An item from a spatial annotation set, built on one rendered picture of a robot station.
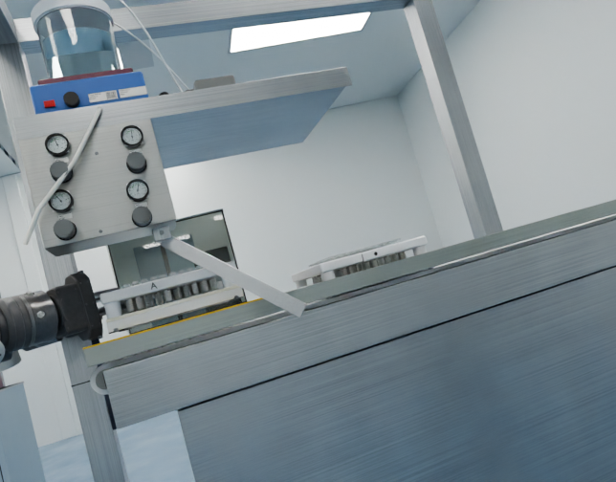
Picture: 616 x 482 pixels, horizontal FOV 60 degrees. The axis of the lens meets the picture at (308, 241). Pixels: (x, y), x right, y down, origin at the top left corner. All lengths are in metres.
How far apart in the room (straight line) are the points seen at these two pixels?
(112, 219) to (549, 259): 0.91
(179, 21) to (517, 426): 1.23
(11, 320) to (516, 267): 0.96
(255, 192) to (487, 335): 5.29
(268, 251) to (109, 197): 5.31
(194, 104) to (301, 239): 5.35
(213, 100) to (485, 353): 0.76
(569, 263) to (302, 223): 5.21
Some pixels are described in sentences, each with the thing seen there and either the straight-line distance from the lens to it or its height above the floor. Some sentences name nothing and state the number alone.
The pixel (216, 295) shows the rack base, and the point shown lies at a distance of 1.00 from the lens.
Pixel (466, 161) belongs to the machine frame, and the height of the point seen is 1.08.
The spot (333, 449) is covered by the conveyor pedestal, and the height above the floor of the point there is 0.55.
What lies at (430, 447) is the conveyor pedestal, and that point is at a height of 0.49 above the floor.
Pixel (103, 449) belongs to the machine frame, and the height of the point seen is 0.65.
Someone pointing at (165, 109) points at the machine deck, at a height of 1.24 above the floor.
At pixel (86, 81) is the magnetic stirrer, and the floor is 1.34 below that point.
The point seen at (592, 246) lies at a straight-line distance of 1.36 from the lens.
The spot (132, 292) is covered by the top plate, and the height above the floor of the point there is 0.94.
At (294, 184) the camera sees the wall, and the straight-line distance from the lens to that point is 6.43.
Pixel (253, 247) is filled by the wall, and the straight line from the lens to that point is 6.22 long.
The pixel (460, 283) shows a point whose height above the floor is 0.79.
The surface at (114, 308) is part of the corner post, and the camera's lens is 1.00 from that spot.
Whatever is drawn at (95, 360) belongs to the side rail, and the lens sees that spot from 0.98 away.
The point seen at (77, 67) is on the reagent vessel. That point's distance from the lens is 1.14.
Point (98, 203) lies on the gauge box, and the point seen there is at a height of 1.10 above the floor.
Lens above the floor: 0.87
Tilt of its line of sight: 5 degrees up
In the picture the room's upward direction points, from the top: 16 degrees counter-clockwise
